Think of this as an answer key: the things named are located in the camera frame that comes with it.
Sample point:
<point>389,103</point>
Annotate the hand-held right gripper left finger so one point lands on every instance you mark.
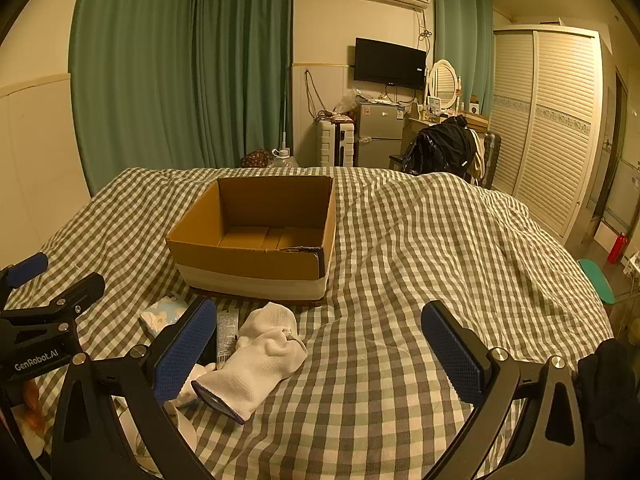
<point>185,350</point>

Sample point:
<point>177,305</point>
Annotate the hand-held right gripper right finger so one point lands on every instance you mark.
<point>450,350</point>

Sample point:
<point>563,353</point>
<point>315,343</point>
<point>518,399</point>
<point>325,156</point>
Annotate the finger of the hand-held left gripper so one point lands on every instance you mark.
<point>75,292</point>
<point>27,267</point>

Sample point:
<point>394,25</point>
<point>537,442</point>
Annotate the white sock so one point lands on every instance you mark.
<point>260,355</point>
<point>189,391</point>

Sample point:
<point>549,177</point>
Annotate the brown cardboard box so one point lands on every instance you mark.
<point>280,200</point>

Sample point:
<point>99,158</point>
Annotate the person's left hand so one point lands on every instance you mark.
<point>32,402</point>

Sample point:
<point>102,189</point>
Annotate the light blue tissue packet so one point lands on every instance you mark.
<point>160,316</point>

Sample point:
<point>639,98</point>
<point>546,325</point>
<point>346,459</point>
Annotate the white cloth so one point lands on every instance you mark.
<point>189,437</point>

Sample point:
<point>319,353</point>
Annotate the grey checked blanket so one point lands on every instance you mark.
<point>400,260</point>

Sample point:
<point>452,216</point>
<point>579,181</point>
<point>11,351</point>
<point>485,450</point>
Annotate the dark cloth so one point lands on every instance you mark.
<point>607,390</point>

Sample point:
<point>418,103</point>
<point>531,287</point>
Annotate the teal plastic object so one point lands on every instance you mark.
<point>597,280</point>

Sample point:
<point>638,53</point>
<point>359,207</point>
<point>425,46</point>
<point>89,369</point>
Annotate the red fire extinguisher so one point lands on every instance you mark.
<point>616,249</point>

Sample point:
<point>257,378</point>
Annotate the dark chair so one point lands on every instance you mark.
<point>397,161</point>

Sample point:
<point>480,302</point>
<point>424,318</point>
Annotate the black jacket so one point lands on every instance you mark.
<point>440,147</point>

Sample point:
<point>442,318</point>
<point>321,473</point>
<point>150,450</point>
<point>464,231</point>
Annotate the dark floral bag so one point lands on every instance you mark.
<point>255,158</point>

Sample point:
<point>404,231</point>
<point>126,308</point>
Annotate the clear water bottle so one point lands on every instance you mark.
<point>284,158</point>

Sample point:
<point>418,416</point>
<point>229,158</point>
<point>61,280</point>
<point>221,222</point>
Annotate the beige dressing table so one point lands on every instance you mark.
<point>414,127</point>

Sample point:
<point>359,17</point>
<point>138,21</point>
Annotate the silver small fridge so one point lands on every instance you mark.
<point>379,135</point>

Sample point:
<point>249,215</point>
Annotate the wide green curtain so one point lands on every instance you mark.
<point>175,85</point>

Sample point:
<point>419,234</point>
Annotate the white ribbed suitcase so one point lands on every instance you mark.
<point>330,142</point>

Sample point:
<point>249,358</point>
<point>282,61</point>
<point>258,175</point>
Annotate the white louvred wardrobe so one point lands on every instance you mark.
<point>550,125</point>

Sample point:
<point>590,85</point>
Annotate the clear plastic bag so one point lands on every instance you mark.
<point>347,104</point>

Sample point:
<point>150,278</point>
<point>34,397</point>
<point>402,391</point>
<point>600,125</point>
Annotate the white oval mirror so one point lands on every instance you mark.
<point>443,82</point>

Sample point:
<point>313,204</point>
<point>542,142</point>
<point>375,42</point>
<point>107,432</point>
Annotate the narrow green curtain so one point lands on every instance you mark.
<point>480,60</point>

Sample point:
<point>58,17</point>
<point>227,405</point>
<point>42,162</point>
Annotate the black wall television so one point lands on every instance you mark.
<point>390,62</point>

